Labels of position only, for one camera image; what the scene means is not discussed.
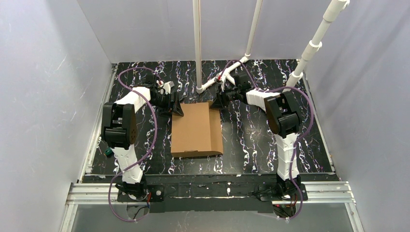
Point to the white PVC pipe frame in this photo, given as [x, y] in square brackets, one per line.
[228, 32]

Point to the brown cardboard box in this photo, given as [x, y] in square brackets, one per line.
[198, 133]

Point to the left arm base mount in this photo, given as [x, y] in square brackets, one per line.
[142, 194]

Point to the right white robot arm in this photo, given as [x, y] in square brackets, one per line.
[284, 120]

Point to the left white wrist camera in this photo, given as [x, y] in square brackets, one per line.
[165, 87]

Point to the aluminium table frame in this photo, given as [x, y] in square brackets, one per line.
[209, 194]

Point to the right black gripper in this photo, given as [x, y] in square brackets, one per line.
[221, 97]

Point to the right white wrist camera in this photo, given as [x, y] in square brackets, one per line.
[220, 79]

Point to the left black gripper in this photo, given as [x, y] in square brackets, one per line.
[172, 100]

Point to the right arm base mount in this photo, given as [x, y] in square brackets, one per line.
[278, 195]

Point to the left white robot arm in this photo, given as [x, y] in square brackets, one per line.
[119, 128]

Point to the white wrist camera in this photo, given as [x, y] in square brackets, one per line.
[165, 87]
[220, 79]

